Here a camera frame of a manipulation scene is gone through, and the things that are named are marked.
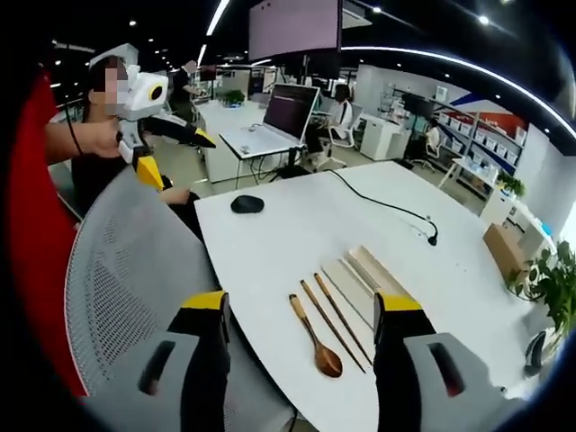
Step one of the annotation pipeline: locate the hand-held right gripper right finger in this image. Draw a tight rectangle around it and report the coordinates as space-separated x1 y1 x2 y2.
372 290 524 432

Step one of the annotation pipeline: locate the large hanging screen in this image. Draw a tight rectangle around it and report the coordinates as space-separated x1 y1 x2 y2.
247 0 344 65

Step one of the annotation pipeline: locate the white office chair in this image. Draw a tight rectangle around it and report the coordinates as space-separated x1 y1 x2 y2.
326 103 365 158

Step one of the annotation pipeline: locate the dark wooden chopstick utensil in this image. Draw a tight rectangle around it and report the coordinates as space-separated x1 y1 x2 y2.
300 279 367 375
313 272 374 366

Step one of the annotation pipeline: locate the white cabinet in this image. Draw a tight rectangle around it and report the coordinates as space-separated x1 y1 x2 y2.
358 112 413 162

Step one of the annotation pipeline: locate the black computer mouse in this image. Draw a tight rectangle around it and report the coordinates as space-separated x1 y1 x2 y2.
229 194 265 214

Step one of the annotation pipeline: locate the red cloth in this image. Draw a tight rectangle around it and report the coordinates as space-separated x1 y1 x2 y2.
12 67 89 400

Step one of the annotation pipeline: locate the black power cable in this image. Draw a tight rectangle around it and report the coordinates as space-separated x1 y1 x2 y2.
329 169 439 247

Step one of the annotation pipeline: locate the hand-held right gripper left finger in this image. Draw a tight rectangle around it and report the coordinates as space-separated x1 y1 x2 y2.
91 290 233 432

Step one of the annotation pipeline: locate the cardboard box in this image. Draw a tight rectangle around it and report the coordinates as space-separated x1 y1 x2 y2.
482 222 531 284

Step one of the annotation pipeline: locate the white office desk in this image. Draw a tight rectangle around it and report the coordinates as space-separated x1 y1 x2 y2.
197 101 311 184

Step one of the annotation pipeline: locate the green leafy potted plant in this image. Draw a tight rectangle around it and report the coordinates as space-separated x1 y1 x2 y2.
504 239 576 337

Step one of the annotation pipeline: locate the grey and black device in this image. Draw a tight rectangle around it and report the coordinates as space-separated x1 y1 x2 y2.
523 331 549 380

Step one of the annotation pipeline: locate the wooden spoon utensil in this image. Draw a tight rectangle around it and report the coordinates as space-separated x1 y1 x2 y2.
288 293 344 379

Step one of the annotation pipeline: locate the cream cutlery case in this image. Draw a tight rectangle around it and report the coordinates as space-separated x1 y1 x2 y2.
320 244 419 330

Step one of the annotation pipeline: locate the white-framed computer monitor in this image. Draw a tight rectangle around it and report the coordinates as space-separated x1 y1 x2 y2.
262 83 321 144

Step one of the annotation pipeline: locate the green desk plant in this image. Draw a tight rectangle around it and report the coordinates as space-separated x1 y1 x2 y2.
221 89 248 108

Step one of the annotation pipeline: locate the shelf with white bins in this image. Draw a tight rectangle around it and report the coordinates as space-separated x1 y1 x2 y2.
429 92 528 181

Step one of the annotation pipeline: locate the grey mesh office chair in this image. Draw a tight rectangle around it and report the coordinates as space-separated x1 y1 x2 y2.
64 168 301 432

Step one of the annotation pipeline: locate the small green potted plant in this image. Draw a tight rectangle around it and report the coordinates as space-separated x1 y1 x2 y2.
496 172 527 198

